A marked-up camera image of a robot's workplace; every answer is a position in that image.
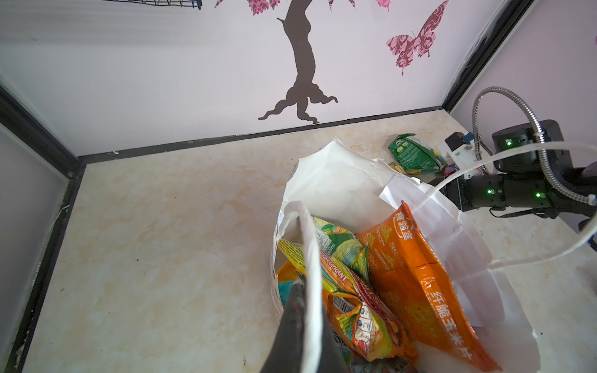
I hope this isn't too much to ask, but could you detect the yellow pink candy packet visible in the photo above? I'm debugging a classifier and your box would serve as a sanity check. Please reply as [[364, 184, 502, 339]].
[[277, 237, 418, 364]]

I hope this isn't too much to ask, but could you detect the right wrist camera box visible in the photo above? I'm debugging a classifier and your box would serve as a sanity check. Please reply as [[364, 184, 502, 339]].
[[438, 132, 477, 172]]

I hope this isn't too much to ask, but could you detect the white paper gift bag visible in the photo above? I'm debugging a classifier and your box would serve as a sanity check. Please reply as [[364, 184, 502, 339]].
[[271, 141, 596, 372]]

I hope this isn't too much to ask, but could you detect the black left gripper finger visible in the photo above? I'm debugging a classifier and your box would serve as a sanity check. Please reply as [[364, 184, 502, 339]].
[[261, 283, 348, 373]]

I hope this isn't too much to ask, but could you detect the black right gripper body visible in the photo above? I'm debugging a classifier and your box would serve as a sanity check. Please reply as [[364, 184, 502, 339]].
[[440, 173, 550, 211]]

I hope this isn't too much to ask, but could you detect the teal fruit candy bag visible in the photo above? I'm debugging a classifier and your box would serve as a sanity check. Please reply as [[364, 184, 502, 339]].
[[278, 280, 303, 309]]

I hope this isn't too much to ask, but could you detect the black wire mesh basket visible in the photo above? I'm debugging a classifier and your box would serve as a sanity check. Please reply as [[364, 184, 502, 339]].
[[107, 0, 203, 10]]

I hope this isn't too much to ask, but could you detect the yellow gummy snack bag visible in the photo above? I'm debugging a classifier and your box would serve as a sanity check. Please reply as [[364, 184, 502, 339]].
[[275, 260, 303, 284]]

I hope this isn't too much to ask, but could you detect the orange snack packet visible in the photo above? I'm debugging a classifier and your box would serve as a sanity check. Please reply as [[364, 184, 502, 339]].
[[357, 203, 501, 372]]

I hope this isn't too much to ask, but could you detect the green small snack packet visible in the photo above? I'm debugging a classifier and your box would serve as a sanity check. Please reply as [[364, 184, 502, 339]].
[[388, 133, 447, 176]]

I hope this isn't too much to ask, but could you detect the green lemon candy bag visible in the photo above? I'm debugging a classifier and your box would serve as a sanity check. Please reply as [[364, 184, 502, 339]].
[[312, 217, 370, 284]]

